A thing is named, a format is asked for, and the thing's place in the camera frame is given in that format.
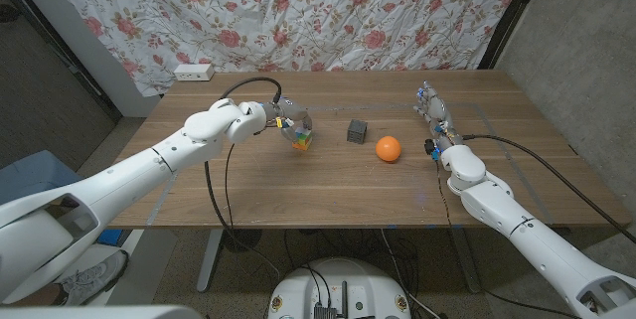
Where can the orange ball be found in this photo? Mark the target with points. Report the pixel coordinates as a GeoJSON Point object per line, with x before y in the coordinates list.
{"type": "Point", "coordinates": [388, 149]}

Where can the grey sneaker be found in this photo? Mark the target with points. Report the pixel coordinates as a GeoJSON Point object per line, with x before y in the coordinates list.
{"type": "Point", "coordinates": [94, 279]}

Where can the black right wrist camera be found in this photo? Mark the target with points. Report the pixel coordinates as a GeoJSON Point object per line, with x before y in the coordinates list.
{"type": "Point", "coordinates": [432, 149]}

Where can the person's bare leg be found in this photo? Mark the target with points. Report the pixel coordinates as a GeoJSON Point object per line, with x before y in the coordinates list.
{"type": "Point", "coordinates": [40, 300]}

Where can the grey table leg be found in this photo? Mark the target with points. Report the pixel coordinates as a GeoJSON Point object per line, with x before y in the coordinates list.
{"type": "Point", "coordinates": [467, 264]}

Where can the black backdrop frame pole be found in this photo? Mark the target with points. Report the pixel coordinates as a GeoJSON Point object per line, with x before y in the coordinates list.
{"type": "Point", "coordinates": [512, 11]}
{"type": "Point", "coordinates": [49, 31]}

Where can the black round floor stand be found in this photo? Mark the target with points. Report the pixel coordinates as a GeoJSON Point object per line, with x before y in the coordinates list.
{"type": "Point", "coordinates": [241, 240]}

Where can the black antenna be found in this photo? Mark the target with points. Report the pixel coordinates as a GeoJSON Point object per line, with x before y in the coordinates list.
{"type": "Point", "coordinates": [344, 299]}

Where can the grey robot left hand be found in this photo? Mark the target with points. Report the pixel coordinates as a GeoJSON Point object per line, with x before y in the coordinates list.
{"type": "Point", "coordinates": [293, 112]}

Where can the dark grey ribbed block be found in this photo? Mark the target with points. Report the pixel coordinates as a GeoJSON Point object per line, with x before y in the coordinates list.
{"type": "Point", "coordinates": [357, 131]}

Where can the white table leg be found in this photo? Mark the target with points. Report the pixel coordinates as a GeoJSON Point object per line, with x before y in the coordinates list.
{"type": "Point", "coordinates": [205, 279]}

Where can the grey tape outline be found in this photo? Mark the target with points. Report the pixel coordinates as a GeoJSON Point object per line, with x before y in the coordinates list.
{"type": "Point", "coordinates": [358, 107]}

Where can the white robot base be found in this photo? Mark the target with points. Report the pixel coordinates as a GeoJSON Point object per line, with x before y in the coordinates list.
{"type": "Point", "coordinates": [343, 279]}

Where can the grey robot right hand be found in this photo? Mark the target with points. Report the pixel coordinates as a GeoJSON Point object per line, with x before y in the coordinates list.
{"type": "Point", "coordinates": [437, 110]}

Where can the floral backdrop cloth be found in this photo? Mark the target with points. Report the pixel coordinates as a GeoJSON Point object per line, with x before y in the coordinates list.
{"type": "Point", "coordinates": [298, 11]}

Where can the multicoloured Rubik's cube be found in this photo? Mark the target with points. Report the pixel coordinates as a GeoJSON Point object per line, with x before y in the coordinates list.
{"type": "Point", "coordinates": [303, 141]}

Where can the white power strip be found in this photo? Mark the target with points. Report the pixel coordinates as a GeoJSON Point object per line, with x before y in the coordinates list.
{"type": "Point", "coordinates": [194, 72]}

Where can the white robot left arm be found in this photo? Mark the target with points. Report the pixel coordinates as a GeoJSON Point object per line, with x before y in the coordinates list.
{"type": "Point", "coordinates": [124, 180]}

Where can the blue floor pad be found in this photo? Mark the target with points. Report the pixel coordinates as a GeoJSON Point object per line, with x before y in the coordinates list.
{"type": "Point", "coordinates": [110, 237]}

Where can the blue plastic bin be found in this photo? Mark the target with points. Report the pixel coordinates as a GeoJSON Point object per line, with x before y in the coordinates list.
{"type": "Point", "coordinates": [30, 175]}

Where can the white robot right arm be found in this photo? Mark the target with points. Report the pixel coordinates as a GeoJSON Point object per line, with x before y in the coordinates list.
{"type": "Point", "coordinates": [536, 234]}

